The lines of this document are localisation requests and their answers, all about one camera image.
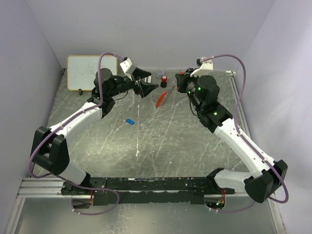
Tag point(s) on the red and black stamp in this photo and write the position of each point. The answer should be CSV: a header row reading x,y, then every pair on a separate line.
x,y
163,83

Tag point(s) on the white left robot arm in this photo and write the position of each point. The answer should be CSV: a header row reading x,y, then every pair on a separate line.
x,y
50,145

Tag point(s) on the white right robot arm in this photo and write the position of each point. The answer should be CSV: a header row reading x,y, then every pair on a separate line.
x,y
265,174

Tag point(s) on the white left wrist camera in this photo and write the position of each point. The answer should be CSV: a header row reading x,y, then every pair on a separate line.
x,y
127,66

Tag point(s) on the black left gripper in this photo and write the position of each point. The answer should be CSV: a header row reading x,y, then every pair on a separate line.
x,y
145,88

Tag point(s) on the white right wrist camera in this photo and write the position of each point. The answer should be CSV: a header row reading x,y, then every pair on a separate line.
x,y
205,66

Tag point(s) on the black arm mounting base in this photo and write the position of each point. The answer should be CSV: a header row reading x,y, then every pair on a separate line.
x,y
147,190

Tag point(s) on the clear plastic cup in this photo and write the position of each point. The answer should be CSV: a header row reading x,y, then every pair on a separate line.
x,y
160,72

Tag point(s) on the blue tagged key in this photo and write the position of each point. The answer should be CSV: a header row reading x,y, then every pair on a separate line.
x,y
129,121

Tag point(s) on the white stapler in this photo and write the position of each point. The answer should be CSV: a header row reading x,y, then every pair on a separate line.
x,y
148,79

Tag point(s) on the small whiteboard with yellow frame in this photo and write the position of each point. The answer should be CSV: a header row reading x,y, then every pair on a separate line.
x,y
81,72

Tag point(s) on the grey keyring holder red handle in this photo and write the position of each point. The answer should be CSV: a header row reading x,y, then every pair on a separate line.
x,y
165,96

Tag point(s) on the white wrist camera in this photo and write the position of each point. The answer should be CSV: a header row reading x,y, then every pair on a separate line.
x,y
205,66
127,66

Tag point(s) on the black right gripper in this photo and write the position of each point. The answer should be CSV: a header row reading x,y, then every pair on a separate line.
x,y
184,78

